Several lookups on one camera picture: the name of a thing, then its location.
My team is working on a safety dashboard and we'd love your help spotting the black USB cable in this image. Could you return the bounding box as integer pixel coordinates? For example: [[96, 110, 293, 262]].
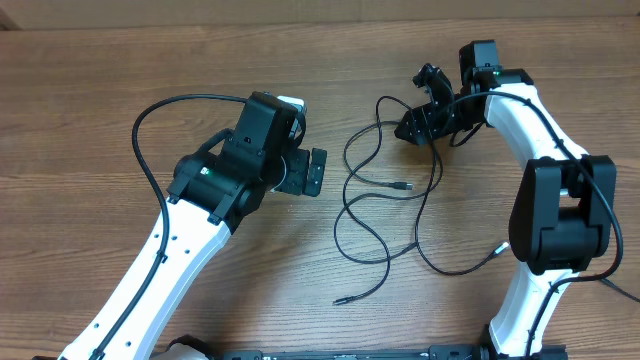
[[331, 94, 511, 307]]

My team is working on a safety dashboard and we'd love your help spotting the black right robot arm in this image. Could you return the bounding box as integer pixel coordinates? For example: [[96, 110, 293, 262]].
[[395, 40, 621, 359]]

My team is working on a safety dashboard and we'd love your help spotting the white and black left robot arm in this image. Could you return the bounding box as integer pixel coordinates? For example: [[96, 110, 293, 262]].
[[60, 92, 327, 359]]

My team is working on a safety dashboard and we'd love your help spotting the cardboard back panel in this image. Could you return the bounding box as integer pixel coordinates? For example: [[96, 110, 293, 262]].
[[1, 0, 639, 30]]

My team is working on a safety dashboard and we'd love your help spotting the black right camera cable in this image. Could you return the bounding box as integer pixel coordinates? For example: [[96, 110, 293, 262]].
[[434, 89, 640, 360]]

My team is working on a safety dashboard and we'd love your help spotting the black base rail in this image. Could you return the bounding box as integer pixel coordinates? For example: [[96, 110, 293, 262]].
[[164, 334, 569, 360]]

